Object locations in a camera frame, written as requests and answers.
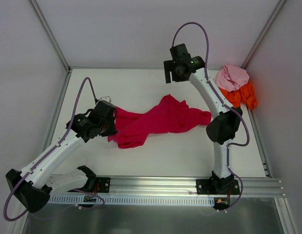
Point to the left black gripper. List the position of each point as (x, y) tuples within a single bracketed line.
[(110, 123)]

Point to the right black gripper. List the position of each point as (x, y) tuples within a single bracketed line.
[(168, 71)]

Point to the magenta t shirt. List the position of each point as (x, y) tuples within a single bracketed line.
[(169, 116)]

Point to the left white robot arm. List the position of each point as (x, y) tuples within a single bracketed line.
[(33, 185)]

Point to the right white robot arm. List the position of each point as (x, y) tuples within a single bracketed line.
[(225, 118)]

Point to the pink t shirt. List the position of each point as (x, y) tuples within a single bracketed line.
[(231, 78)]

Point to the orange t shirt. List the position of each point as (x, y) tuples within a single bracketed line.
[(245, 95)]

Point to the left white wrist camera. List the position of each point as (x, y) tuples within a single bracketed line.
[(105, 98)]

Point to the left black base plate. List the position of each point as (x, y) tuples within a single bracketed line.
[(97, 185)]

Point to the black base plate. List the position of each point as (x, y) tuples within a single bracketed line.
[(213, 187), (97, 185)]

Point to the aluminium mounting rail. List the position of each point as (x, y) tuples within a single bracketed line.
[(187, 186)]

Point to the white slotted cable duct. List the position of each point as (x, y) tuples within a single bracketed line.
[(84, 199)]

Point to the right aluminium frame post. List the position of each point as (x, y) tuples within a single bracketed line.
[(265, 29)]

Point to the aluminium frame post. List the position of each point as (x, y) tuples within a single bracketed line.
[(48, 31), (265, 29)]

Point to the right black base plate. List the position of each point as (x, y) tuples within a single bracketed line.
[(213, 187)]

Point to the left aluminium frame post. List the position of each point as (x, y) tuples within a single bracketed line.
[(48, 31)]

